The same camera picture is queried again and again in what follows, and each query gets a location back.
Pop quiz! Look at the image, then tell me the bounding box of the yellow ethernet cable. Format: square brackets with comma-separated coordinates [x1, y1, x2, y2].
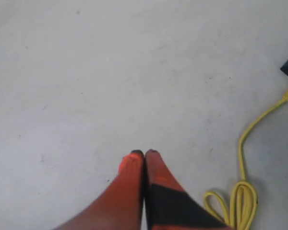
[203, 81, 288, 230]

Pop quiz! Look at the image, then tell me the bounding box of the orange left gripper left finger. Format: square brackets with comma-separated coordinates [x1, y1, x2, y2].
[56, 150, 144, 230]

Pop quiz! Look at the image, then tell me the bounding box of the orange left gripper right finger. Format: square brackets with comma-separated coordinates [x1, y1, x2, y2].
[144, 149, 230, 230]

